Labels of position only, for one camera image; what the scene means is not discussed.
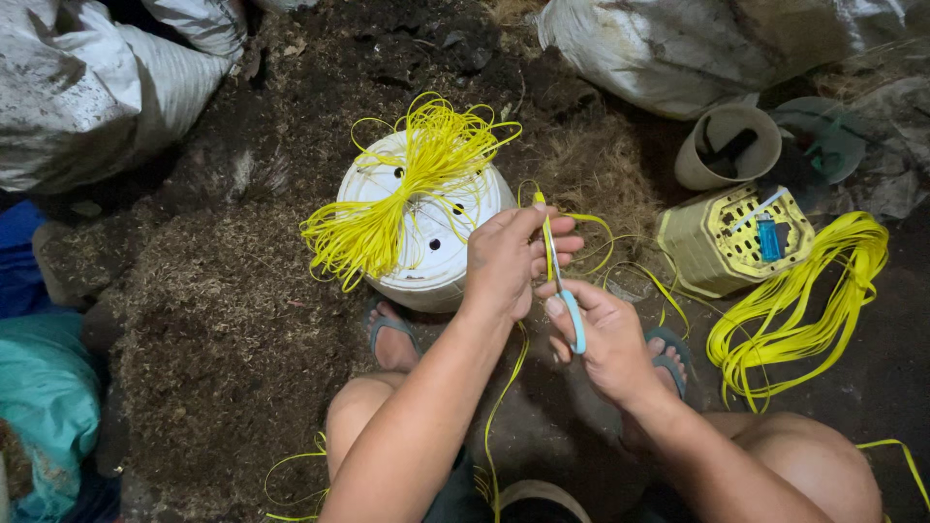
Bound large white woven sack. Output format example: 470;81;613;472
0;0;235;195

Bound small white woven sack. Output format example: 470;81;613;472
141;0;248;62

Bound person's left hand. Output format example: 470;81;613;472
464;203;585;324

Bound pale yellow slotted basket pot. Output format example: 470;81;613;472
656;182;817;299

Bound long yellow plastic strip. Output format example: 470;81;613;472
476;179;691;523

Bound blue lighter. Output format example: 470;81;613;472
756;215;783;263

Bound loose thin yellow strips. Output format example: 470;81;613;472
263;431;330;523

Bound person's right leg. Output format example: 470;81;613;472
621;336;884;523

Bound white plastic pot with holes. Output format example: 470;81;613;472
336;131;518;315

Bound dirty white woven sack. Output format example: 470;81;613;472
536;0;913;122

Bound black tool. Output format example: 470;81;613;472
696;127;761;180

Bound grey-blue flip-flop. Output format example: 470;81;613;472
362;296;424;366
644;326;693;401

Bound bundle of thin yellow strips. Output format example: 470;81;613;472
300;92;523;293

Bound coil of yellow plastic strap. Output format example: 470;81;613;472
706;211;890;415

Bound person's left leg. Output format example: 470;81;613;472
325;301;437;486

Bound scissors with light blue handle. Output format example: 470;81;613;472
541;211;588;356

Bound blue cloth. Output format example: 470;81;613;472
0;200;50;321

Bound heap of brown husk fibre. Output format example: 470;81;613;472
109;200;382;521

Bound white thin stick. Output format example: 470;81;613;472
730;187;789;234

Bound short yellow plastic strip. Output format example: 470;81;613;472
855;438;930;523

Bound grey plastic sheet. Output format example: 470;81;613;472
812;40;930;222

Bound person's right hand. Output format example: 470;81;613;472
534;279;682;412

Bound green plastic piece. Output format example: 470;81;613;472
769;96;868;185

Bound dark shorts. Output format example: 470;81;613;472
421;446;506;523

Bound person's leg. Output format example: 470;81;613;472
621;336;884;523
325;301;437;486

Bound beige plastic pot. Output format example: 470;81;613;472
674;102;783;192
497;478;594;523

